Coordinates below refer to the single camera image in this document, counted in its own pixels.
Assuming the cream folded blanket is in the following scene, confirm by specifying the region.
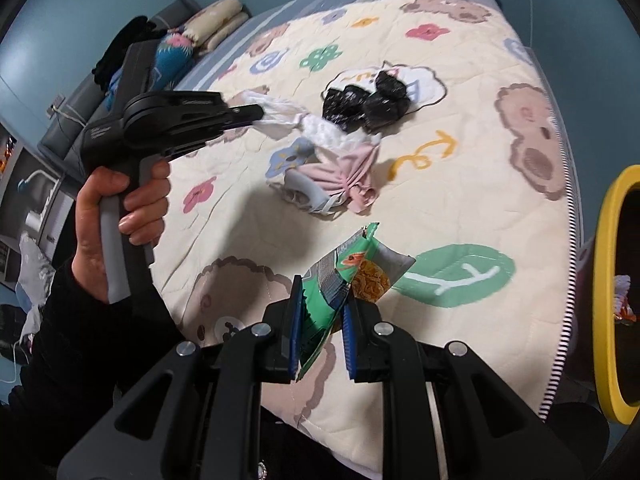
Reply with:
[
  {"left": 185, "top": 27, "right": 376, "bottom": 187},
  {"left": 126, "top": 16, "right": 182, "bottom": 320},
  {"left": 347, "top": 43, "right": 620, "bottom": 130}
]
[{"left": 181, "top": 0, "right": 248, "bottom": 55}]

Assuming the person's left hand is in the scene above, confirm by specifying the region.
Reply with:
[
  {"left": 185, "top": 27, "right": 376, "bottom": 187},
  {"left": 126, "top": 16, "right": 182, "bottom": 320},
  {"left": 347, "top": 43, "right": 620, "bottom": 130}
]
[{"left": 72, "top": 158, "right": 170, "bottom": 302}]

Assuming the black cloth on headboard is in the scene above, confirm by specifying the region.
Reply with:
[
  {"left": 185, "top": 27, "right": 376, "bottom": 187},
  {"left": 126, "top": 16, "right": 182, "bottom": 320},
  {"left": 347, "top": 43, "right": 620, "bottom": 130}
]
[{"left": 91, "top": 15, "right": 167, "bottom": 92}]

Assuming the striped grey bed sheet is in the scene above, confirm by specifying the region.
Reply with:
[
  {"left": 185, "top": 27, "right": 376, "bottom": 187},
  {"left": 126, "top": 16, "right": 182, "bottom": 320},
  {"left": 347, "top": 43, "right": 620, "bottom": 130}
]
[{"left": 177, "top": 0, "right": 500, "bottom": 91}]

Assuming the green snack wrapper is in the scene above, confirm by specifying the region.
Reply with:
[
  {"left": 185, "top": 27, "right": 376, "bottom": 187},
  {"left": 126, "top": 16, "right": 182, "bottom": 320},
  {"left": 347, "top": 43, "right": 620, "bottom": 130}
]
[{"left": 297, "top": 222, "right": 416, "bottom": 378}]

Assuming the white plastic bag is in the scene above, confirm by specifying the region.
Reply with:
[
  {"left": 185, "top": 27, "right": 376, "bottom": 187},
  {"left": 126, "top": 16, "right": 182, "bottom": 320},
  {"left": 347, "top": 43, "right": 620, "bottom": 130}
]
[{"left": 227, "top": 90, "right": 382, "bottom": 153}]

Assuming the white charging cable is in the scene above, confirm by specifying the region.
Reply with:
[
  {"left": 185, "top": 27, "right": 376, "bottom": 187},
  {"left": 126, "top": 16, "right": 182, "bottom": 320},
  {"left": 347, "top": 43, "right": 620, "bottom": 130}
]
[{"left": 46, "top": 94, "right": 97, "bottom": 129}]

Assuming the blue floral pillow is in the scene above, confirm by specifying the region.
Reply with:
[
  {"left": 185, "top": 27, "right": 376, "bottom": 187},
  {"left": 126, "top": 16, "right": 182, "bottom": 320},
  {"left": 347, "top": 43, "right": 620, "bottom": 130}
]
[{"left": 106, "top": 32, "right": 198, "bottom": 106}]

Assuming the cream cartoon bear quilt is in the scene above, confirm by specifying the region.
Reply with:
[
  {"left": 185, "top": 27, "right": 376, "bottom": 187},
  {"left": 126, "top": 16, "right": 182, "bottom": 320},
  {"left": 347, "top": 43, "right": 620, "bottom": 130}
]
[{"left": 150, "top": 0, "right": 582, "bottom": 476}]

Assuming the yellow rimmed trash bin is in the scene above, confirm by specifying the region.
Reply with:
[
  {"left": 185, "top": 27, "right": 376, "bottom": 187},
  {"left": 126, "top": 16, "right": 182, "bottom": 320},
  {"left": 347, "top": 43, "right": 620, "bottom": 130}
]
[{"left": 592, "top": 165, "right": 639, "bottom": 426}]

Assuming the black plastic bag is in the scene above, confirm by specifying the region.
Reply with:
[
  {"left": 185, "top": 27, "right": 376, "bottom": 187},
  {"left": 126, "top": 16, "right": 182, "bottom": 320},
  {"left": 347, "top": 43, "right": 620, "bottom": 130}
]
[{"left": 322, "top": 72, "right": 411, "bottom": 133}]

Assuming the pink and grey mask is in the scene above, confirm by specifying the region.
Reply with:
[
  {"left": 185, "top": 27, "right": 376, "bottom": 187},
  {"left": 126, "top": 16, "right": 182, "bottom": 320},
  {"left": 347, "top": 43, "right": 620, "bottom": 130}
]
[{"left": 268, "top": 144, "right": 380, "bottom": 217}]

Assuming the grey bed headboard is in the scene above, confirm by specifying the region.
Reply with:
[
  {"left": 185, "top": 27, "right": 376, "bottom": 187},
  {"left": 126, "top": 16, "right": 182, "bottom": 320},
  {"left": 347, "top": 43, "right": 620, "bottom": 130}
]
[{"left": 38, "top": 0, "right": 201, "bottom": 182}]

